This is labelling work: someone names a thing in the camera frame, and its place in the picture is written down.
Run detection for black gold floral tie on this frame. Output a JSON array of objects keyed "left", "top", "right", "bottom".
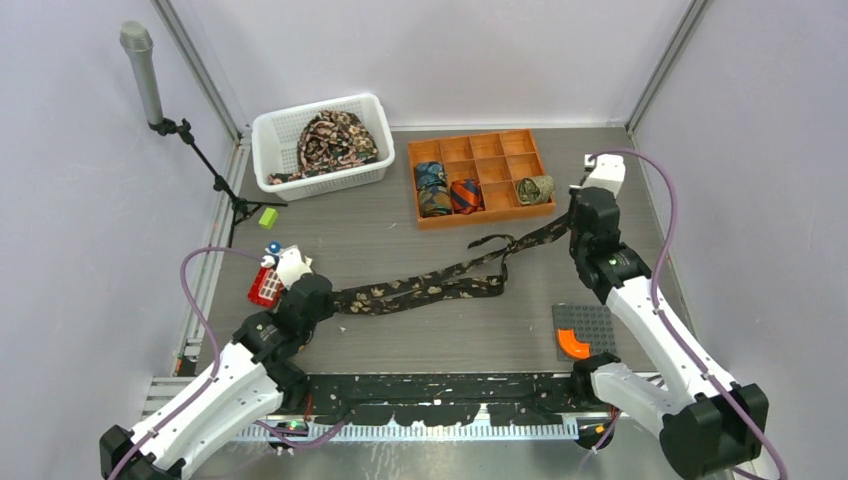
[{"left": 330, "top": 214, "right": 570, "bottom": 316}]

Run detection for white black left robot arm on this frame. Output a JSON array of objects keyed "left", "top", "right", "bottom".
[{"left": 99, "top": 273, "right": 335, "bottom": 479}]

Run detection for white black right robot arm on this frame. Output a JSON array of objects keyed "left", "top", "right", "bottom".
[{"left": 567, "top": 187, "right": 769, "bottom": 479}]

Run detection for pile of floral ties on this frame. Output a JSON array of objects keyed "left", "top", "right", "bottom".
[{"left": 267, "top": 110, "right": 379, "bottom": 185}]

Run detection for red white toy block truck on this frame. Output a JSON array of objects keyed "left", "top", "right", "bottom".
[{"left": 247, "top": 241, "right": 283, "bottom": 309}]

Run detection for green patterned rolled tie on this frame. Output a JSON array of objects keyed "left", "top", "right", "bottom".
[{"left": 515, "top": 175, "right": 555, "bottom": 206}]

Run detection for green toy block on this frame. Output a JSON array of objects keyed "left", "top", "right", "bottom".
[{"left": 258, "top": 207, "right": 279, "bottom": 230}]

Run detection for grey studded baseplate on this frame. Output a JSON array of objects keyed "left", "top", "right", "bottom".
[{"left": 551, "top": 303, "right": 618, "bottom": 362}]

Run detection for orange wooden divided tray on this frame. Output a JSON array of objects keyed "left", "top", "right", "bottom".
[{"left": 407, "top": 129, "right": 556, "bottom": 230}]

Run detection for orange curved toy piece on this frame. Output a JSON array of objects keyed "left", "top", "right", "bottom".
[{"left": 556, "top": 328, "right": 591, "bottom": 360}]

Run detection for orange navy striped rolled tie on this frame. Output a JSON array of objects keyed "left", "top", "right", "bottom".
[{"left": 449, "top": 178, "right": 485, "bottom": 215}]

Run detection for white plastic basket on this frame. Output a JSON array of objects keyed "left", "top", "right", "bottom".
[{"left": 251, "top": 93, "right": 395, "bottom": 202}]

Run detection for navy floral rolled tie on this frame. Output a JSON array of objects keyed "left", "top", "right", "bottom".
[{"left": 417, "top": 184, "right": 453, "bottom": 218}]

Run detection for teal navy rolled tie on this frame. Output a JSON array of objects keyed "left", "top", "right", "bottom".
[{"left": 413, "top": 161, "right": 447, "bottom": 191}]

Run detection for black microphone tripod stand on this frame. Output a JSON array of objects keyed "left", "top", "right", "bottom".
[{"left": 148, "top": 118, "right": 288, "bottom": 247}]

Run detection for grey microphone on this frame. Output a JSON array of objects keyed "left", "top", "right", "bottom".
[{"left": 120, "top": 20, "right": 164, "bottom": 128}]

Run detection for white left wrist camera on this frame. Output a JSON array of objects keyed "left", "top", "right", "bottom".
[{"left": 275, "top": 245, "right": 313, "bottom": 289}]

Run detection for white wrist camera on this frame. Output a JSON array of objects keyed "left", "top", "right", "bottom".
[
  {"left": 275, "top": 245, "right": 313, "bottom": 289},
  {"left": 580, "top": 154, "right": 626, "bottom": 198}
]

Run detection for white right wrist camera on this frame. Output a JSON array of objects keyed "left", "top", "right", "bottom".
[{"left": 580, "top": 154, "right": 626, "bottom": 198}]

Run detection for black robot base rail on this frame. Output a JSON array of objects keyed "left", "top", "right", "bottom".
[{"left": 277, "top": 372, "right": 612, "bottom": 427}]

